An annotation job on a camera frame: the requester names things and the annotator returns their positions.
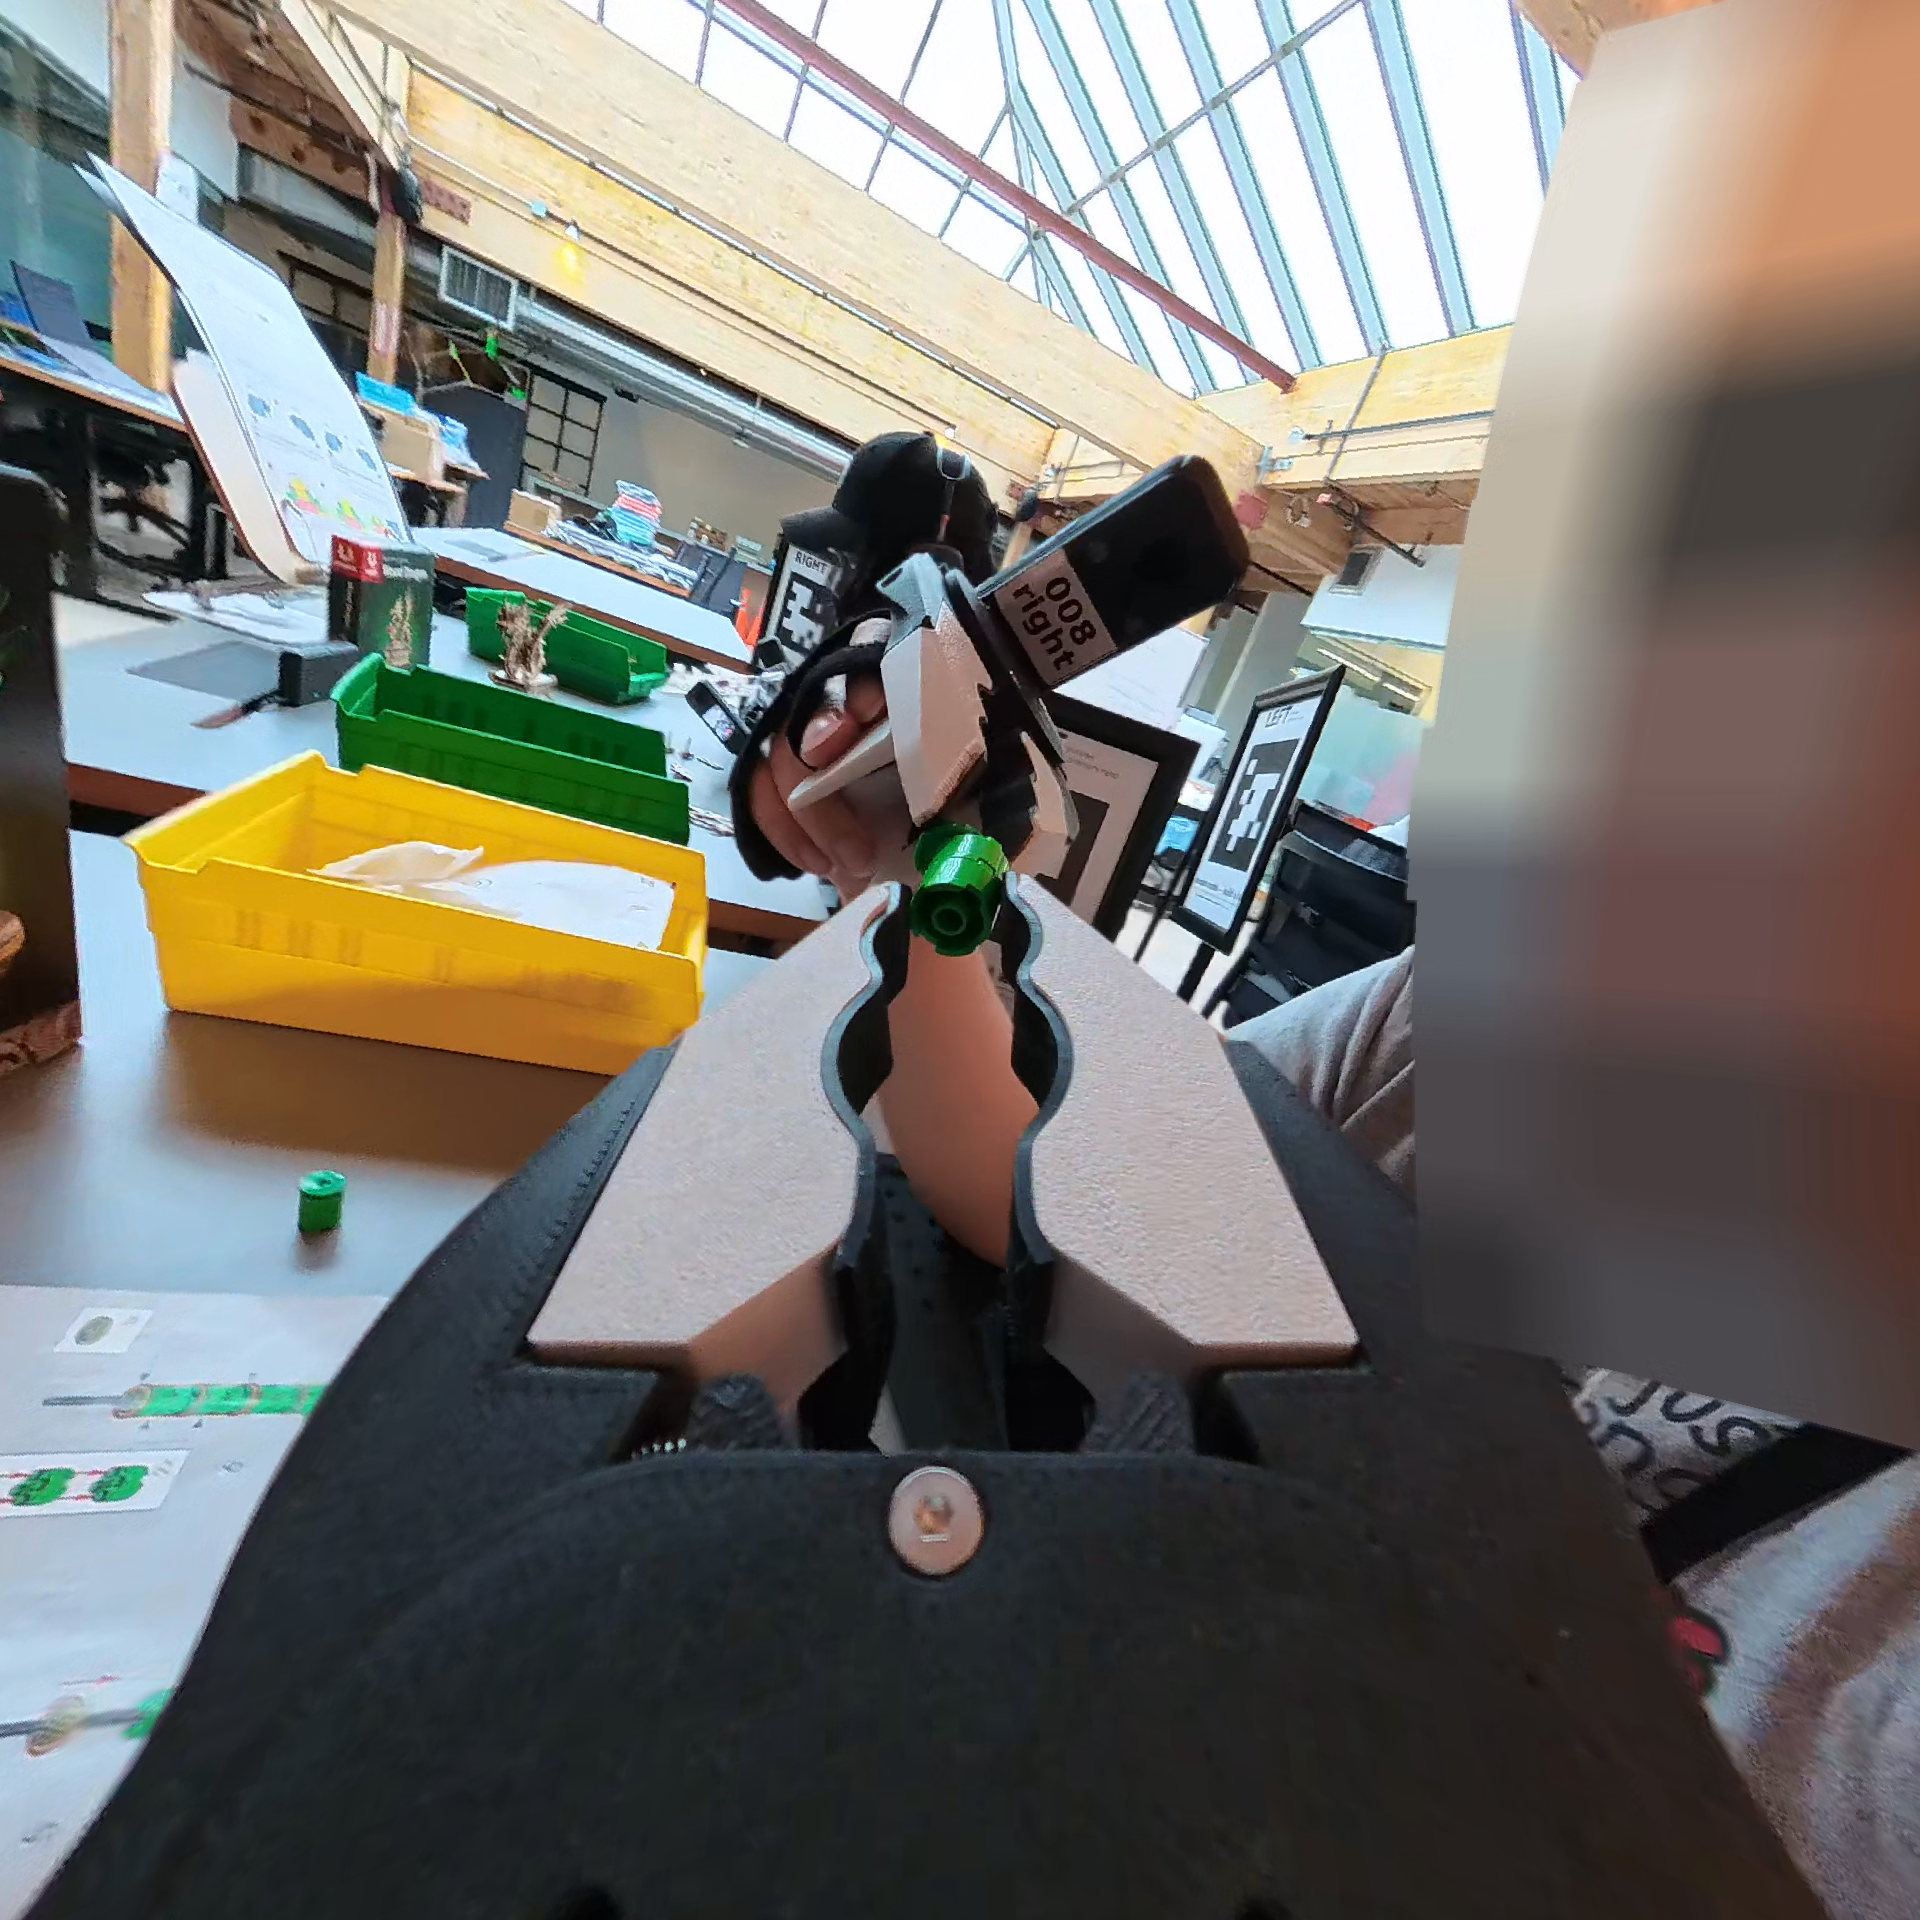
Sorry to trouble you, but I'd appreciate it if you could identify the flat printed instruction sheet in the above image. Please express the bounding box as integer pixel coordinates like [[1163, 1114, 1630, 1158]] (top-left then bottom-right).
[[0, 1282, 392, 1920]]

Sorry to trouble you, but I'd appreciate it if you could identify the person's grey printed shirt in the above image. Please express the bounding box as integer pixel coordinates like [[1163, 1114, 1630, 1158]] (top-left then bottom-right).
[[1226, 947, 1920, 1920]]

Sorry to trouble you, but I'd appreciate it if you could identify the grey office table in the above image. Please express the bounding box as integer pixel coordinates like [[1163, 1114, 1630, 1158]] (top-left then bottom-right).
[[52, 524, 842, 947]]

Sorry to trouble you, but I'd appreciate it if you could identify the brown toy plant model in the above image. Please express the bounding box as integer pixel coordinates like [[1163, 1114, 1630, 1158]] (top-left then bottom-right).
[[494, 595, 576, 692]]

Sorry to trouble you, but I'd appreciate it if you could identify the green plastic bin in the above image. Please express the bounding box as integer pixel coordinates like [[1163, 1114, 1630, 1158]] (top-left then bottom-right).
[[330, 651, 697, 846], [465, 587, 672, 707]]

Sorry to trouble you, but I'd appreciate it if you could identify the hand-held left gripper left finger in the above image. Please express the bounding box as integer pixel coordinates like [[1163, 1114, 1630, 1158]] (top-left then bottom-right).
[[528, 881, 918, 1453]]

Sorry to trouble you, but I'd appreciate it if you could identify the black toy set box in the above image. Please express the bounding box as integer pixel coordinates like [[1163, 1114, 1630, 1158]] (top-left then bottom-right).
[[0, 464, 84, 1052]]

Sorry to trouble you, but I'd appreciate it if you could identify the green round toy brick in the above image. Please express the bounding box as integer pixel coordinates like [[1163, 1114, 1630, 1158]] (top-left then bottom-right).
[[911, 824, 1011, 958]]

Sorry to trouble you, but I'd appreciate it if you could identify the black office chair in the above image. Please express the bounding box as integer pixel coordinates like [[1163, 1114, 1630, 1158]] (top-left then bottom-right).
[[1201, 802, 1420, 1029]]

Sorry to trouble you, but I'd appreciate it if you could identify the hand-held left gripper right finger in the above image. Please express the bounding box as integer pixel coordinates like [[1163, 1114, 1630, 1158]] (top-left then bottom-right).
[[996, 873, 1365, 1453]]

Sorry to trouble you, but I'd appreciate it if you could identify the person's right forearm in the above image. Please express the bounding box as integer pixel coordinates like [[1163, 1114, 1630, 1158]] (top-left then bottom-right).
[[871, 899, 1061, 1270]]

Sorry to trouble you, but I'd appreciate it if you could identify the yellow plastic bin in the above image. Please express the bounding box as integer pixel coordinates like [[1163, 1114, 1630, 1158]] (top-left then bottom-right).
[[124, 750, 710, 1078]]

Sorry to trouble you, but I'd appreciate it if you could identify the person's right hand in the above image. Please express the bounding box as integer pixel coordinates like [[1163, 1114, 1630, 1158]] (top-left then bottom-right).
[[745, 695, 920, 906]]

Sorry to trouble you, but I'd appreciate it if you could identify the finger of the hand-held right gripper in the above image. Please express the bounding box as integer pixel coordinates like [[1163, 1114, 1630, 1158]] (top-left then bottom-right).
[[877, 552, 1001, 829], [982, 703, 1083, 883]]

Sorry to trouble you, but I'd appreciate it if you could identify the black strap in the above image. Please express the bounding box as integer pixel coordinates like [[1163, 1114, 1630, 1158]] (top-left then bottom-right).
[[1643, 1424, 1909, 1578]]

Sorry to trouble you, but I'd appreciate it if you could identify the dark green toy set box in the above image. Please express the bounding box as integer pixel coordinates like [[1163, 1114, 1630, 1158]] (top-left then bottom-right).
[[327, 534, 440, 672]]

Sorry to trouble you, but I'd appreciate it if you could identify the instruction board on stand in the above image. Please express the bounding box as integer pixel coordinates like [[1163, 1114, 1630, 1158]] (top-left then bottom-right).
[[82, 149, 414, 587]]

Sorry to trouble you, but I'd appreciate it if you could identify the white paper bag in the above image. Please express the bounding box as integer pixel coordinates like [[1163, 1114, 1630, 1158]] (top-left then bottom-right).
[[307, 840, 681, 953]]

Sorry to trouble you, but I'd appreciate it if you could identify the grey desk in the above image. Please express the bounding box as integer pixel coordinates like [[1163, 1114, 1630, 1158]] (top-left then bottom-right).
[[0, 828, 783, 1920]]

